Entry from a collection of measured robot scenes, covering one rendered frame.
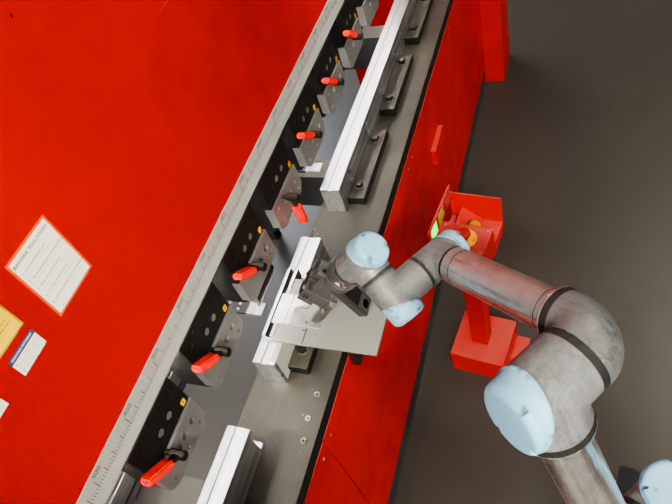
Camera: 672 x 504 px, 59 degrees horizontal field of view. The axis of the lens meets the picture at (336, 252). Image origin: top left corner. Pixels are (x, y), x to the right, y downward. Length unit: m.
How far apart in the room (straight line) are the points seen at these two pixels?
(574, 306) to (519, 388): 0.16
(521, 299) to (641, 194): 1.97
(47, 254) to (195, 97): 0.41
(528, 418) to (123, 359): 0.60
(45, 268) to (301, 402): 0.81
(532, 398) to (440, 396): 1.54
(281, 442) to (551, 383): 0.78
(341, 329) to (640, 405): 1.30
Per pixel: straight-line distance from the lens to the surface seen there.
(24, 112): 0.84
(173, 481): 1.17
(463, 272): 1.13
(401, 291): 1.17
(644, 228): 2.83
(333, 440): 1.56
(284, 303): 1.50
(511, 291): 1.04
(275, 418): 1.51
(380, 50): 2.23
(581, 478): 1.02
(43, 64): 0.87
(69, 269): 0.89
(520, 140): 3.20
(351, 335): 1.40
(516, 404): 0.87
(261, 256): 1.32
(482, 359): 2.31
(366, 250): 1.14
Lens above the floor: 2.17
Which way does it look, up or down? 49 degrees down
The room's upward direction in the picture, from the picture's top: 23 degrees counter-clockwise
